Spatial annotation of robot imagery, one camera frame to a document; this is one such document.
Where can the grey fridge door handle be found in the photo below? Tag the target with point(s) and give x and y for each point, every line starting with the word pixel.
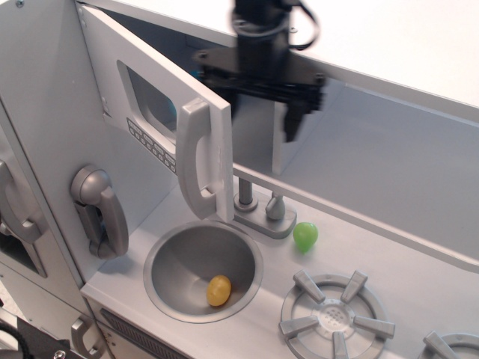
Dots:
pixel 18 205

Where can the grey microwave door handle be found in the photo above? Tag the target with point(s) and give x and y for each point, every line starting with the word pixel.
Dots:
pixel 193 125

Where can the round metal sink bowl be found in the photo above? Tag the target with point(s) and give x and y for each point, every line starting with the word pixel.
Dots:
pixel 181 264

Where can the green plastic pear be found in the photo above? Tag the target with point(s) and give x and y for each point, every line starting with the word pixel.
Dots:
pixel 305 235

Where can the grey toy faucet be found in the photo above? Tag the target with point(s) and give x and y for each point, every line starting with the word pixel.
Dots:
pixel 269 215

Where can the white toy kitchen shelf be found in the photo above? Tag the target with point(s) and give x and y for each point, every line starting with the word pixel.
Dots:
pixel 405 172

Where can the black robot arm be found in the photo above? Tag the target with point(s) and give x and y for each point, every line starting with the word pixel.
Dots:
pixel 266 13

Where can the white toy microwave door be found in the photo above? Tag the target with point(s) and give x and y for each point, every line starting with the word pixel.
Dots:
pixel 138 66

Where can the yellow plastic lemon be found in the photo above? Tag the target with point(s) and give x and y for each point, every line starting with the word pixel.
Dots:
pixel 218 291

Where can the grey oven door handle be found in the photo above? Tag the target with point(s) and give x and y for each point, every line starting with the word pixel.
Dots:
pixel 78 331

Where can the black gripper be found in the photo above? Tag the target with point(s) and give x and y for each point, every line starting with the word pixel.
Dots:
pixel 262 64

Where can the grey toy wall phone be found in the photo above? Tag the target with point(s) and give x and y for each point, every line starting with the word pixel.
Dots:
pixel 100 212

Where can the grey toy stove burner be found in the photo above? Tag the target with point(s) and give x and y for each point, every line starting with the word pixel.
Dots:
pixel 334 316

